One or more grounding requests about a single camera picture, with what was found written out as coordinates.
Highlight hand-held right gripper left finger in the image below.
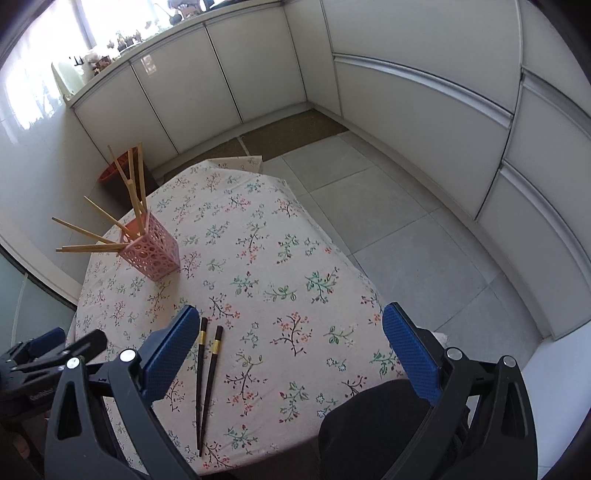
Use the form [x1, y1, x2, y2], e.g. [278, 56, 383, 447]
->
[44, 304, 201, 480]

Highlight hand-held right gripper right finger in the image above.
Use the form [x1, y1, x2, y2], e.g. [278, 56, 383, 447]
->
[382, 302, 539, 480]

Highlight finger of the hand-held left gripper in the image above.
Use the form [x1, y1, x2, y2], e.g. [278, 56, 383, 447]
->
[0, 327, 66, 366]
[9, 329, 110, 376]

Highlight black chopstick with gold band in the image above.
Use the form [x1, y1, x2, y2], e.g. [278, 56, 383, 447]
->
[198, 325, 225, 457]
[195, 316, 208, 452]

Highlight pink perforated chopstick holder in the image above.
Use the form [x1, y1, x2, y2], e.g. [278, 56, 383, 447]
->
[119, 212, 181, 281]

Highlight wooden chopstick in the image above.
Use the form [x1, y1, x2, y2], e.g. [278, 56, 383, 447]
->
[51, 217, 123, 247]
[107, 145, 145, 220]
[55, 244, 127, 254]
[128, 148, 141, 215]
[83, 196, 134, 238]
[137, 143, 149, 227]

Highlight floral tablecloth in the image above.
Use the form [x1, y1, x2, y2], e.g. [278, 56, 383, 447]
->
[67, 157, 407, 478]

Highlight dark bin with orange rim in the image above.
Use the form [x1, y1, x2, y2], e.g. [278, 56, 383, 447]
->
[98, 147, 149, 197]

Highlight brown floor mat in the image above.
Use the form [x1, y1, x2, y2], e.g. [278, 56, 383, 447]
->
[151, 137, 250, 182]
[239, 108, 350, 161]

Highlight white cabinet row under counter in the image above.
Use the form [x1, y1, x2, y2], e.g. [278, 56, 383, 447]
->
[71, 0, 308, 163]

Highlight bright window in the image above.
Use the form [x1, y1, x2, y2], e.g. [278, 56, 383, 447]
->
[0, 0, 171, 134]

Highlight row of small counter ornaments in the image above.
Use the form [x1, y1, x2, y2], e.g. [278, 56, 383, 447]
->
[69, 28, 155, 75]

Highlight white panelled wall cabinets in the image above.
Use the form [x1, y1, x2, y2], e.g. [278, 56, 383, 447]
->
[281, 0, 591, 343]

